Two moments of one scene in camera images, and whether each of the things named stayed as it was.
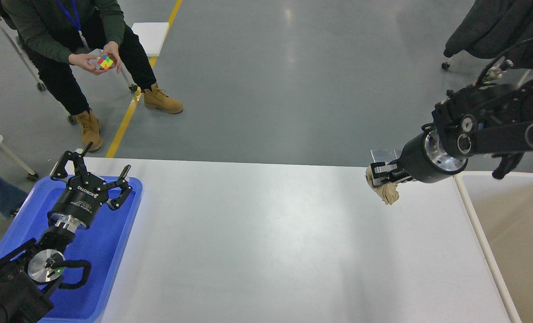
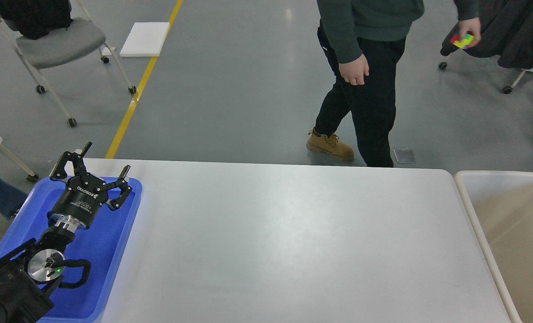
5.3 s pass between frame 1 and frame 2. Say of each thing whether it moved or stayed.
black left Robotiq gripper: stayed
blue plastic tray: stayed
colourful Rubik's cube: moved
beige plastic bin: stayed
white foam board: stayed
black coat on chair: stayed
